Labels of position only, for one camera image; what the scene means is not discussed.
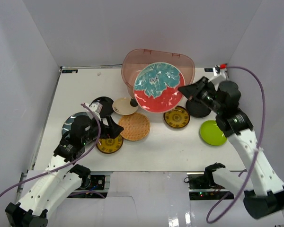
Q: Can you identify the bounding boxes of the yellow patterned plate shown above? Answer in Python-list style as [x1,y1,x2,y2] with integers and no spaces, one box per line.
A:
[97,135,124,154]
[163,105,190,129]

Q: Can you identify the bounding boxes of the woven bamboo tray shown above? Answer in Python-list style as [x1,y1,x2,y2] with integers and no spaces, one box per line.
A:
[118,113,151,141]

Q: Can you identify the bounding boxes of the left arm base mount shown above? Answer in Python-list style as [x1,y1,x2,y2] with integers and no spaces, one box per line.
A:
[68,175,107,199]

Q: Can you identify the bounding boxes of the black plate left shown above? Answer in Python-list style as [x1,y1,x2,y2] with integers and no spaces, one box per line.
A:
[91,96,114,119]

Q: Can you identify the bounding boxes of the cream plate with black spot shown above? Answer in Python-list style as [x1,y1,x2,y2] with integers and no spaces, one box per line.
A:
[112,97,139,115]

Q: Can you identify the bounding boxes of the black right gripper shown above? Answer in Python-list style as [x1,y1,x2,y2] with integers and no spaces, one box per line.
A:
[178,76,224,114]

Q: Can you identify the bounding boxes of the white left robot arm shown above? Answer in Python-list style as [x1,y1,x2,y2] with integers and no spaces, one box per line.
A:
[5,115,124,227]

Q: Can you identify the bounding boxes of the pink translucent plastic bin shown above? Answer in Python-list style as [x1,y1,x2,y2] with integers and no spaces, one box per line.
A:
[121,49,195,98]

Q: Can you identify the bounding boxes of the blue-grey glazed plate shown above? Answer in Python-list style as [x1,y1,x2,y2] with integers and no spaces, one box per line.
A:
[62,112,92,138]

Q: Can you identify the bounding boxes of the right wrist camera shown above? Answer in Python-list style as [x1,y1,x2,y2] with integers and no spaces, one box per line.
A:
[209,64,229,85]

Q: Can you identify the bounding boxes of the yellow patterned plate left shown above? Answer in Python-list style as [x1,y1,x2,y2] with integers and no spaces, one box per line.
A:
[97,135,124,154]

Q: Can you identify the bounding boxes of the red and teal floral plate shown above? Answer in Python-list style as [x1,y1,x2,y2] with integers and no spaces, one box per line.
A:
[133,62,185,113]

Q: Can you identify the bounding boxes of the lime green plate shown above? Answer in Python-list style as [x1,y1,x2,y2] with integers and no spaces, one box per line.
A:
[199,120,227,146]

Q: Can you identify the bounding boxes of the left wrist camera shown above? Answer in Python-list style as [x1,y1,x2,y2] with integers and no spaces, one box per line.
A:
[89,102,103,119]

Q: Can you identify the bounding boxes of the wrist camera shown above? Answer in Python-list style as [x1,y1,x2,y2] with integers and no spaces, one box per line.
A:
[89,102,103,119]
[209,64,229,85]

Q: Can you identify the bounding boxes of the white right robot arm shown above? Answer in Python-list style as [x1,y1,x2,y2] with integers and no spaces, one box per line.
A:
[178,77,284,219]

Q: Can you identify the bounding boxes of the yellow patterned plate right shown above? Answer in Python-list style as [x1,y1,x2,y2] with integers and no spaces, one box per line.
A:
[163,105,190,129]

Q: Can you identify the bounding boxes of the black plate right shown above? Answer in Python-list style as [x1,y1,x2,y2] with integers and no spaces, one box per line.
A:
[186,104,211,118]

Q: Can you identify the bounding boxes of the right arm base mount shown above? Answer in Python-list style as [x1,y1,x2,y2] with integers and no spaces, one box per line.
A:
[183,172,234,201]

